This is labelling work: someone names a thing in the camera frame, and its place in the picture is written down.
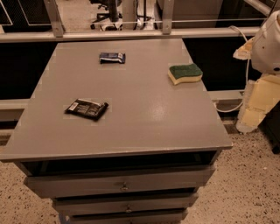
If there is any green and yellow sponge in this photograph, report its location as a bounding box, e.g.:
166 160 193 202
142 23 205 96
168 63 203 85

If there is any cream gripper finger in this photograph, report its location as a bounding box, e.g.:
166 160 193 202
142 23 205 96
236 73 280 133
233 38 254 60

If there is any bottom grey drawer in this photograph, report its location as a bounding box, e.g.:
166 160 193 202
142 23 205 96
59 208 187 224

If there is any black rxbar chocolate wrapper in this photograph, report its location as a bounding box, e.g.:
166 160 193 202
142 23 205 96
65 99 109 121

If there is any black office chair base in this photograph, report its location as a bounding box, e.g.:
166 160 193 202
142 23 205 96
88 0 123 30

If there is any middle grey drawer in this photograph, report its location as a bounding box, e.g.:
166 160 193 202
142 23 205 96
53 191 198 215

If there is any grey drawer cabinet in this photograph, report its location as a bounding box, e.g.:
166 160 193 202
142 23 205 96
0 38 234 224

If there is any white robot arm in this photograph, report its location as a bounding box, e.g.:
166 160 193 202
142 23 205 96
234 10 280 133

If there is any top grey drawer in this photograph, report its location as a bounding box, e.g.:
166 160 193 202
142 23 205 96
24 165 215 198

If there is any white cable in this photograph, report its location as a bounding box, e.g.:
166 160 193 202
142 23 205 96
215 25 252 114

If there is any metal railing frame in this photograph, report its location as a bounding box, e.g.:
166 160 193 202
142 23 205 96
0 0 280 44

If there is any blue snack bar wrapper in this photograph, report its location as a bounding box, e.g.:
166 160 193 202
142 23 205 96
99 52 126 64

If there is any grey drawer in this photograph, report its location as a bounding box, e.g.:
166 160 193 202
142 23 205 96
24 165 215 198
59 208 187 224
53 191 198 215

